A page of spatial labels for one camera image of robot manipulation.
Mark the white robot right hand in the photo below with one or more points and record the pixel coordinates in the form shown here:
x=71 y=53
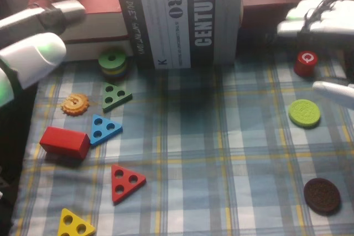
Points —
x=318 y=20

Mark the red cylinder with Q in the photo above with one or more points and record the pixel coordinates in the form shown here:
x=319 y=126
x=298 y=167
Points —
x=304 y=66

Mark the white WERO book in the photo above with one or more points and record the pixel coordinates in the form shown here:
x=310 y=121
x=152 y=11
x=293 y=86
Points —
x=177 y=34

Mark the yellow triangle block with holes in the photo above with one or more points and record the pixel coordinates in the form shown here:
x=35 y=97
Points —
x=65 y=229

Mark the red rectangular wooden block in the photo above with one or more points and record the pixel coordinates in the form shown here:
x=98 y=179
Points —
x=63 y=140

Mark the green sandwich cookie toy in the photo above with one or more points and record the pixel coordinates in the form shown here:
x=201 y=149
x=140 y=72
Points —
x=304 y=114

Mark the red triangle block with holes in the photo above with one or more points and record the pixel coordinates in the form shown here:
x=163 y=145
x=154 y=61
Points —
x=117 y=197

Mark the green triangle block with holes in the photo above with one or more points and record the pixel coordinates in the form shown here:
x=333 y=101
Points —
x=109 y=106

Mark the blue plaid tablecloth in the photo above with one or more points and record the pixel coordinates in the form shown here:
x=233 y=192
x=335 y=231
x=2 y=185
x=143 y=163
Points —
x=207 y=150

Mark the white ianra book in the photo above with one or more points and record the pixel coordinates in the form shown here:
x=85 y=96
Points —
x=228 y=26

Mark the blue triangle block with holes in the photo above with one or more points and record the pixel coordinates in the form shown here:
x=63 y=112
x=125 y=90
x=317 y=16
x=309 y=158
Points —
x=96 y=139

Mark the tan swirl biscuit toy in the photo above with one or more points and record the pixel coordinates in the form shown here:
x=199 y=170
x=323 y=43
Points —
x=75 y=104

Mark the brown sandwich cookie toy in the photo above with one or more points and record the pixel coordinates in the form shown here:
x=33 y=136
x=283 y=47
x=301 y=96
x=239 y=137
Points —
x=322 y=196

